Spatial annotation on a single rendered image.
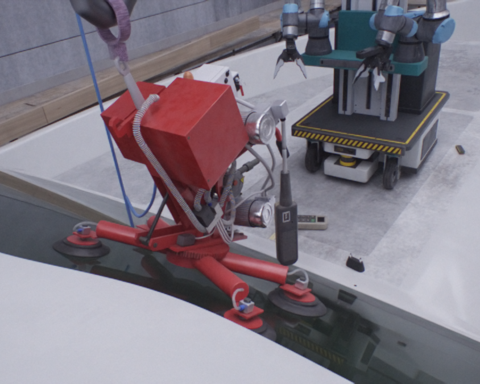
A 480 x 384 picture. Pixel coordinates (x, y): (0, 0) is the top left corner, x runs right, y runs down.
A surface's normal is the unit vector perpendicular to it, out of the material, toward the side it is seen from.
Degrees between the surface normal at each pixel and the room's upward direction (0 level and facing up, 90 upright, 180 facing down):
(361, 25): 90
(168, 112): 20
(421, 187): 0
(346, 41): 90
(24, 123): 90
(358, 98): 90
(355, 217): 0
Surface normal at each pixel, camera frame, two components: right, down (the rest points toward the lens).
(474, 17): 0.29, 0.45
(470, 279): 0.17, -0.75
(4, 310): 0.18, -0.95
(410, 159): -0.56, 0.44
